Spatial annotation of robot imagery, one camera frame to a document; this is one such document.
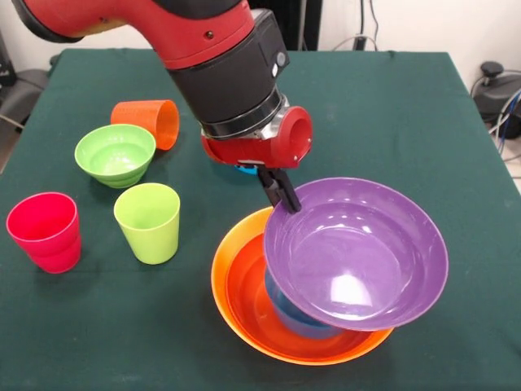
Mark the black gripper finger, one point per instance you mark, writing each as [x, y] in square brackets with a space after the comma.
[270, 185]
[290, 195]

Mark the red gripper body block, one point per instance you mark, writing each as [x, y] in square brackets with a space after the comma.
[285, 146]

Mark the blue plastic bowl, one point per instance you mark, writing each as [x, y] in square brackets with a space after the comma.
[293, 317]
[246, 170]

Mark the orange plastic bowl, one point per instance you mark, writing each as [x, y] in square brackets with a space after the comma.
[221, 260]

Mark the purple plastic bowl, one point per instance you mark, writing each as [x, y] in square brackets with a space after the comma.
[358, 260]

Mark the red-orange plastic bowl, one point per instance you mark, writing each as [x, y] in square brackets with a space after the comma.
[248, 293]

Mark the orange-red plastic cup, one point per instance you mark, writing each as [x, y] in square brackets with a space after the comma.
[138, 116]

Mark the crimson pink plastic cup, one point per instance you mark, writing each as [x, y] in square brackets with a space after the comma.
[45, 236]

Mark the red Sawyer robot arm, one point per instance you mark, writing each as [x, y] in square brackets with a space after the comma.
[228, 73]

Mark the green plastic cup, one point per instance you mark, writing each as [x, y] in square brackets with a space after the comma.
[148, 234]

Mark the green plastic bowl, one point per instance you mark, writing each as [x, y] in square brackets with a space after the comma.
[116, 156]

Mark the dark green tablecloth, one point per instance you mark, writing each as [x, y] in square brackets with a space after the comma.
[122, 326]

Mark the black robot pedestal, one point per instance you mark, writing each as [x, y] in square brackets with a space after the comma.
[301, 24]

